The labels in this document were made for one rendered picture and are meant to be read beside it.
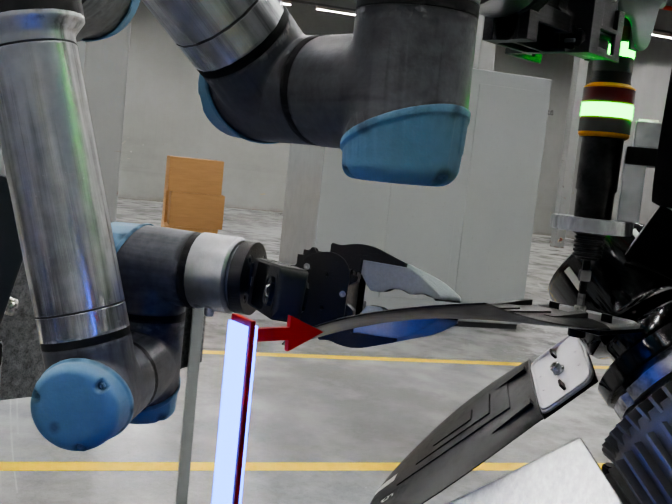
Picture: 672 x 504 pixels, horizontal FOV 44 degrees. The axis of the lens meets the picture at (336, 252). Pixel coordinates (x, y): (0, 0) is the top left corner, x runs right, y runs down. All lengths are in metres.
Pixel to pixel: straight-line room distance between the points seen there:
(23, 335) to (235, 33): 2.00
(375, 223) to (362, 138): 6.49
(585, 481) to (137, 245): 0.46
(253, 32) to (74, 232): 0.24
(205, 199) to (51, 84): 8.10
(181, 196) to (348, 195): 2.43
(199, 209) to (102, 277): 8.09
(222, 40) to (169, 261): 0.30
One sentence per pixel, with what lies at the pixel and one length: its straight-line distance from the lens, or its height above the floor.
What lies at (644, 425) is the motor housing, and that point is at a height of 1.11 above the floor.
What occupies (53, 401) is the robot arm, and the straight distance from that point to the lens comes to 0.70.
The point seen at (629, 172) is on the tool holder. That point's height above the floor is 1.31.
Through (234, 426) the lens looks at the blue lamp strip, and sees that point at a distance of 0.53.
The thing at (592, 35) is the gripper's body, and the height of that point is 1.41.
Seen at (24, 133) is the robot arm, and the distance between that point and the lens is 0.70.
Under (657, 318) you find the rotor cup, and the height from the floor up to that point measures 1.19.
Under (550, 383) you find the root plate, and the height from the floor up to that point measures 1.10.
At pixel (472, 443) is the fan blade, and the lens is 0.87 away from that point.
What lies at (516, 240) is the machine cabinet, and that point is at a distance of 7.51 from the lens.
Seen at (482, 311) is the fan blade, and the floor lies 1.21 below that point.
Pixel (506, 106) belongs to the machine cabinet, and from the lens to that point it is 7.40.
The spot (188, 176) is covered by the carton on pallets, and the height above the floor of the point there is 1.04.
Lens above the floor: 1.29
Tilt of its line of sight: 6 degrees down
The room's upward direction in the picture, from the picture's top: 6 degrees clockwise
